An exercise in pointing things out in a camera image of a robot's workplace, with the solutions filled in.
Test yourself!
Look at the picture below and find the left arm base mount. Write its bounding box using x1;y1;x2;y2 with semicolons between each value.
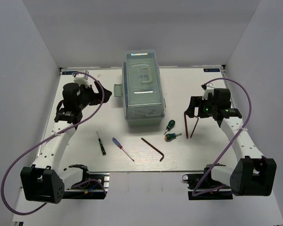
60;171;110;200

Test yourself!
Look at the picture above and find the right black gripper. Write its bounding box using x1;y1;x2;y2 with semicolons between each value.
185;95;217;118

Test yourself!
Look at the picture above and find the small brown hex key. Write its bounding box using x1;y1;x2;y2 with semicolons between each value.
190;115;199;138

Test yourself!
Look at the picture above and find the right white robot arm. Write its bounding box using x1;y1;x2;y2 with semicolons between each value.
184;88;277;196

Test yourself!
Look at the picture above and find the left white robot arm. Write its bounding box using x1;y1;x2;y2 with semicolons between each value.
20;82;112;204

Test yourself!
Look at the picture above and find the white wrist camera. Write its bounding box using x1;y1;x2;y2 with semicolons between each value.
201;83;215;100
73;70;91;88

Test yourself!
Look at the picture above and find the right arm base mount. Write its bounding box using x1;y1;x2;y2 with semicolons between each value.
182;173;233;201

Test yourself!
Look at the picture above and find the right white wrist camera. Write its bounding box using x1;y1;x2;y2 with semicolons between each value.
201;83;215;100

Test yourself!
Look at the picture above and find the green toolbox with clear lid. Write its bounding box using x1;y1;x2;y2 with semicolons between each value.
114;49;165;127

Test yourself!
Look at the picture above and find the stubby green screwdriver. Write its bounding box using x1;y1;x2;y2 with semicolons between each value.
165;133;182;142
164;120;175;135

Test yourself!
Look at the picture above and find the large brown hex key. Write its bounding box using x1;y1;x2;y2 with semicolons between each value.
141;137;165;162

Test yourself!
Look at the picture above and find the stubby green screwdriver upper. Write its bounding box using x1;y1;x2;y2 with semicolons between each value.
164;120;175;135

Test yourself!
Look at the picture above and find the small green black screwdriver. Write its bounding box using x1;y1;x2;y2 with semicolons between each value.
96;132;106;155

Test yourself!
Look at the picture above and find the blue handled screwdriver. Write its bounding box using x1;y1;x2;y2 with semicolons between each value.
112;137;134;161

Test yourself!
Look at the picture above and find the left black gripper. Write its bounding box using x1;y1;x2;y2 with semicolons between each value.
77;81;112;110

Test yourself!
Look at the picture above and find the stubby green screwdriver lower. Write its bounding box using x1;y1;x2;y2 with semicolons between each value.
165;133;182;142

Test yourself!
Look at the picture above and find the long brown hex key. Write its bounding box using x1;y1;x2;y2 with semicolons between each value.
183;111;189;139

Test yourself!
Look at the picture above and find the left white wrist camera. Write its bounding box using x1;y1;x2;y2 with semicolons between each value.
73;70;91;88

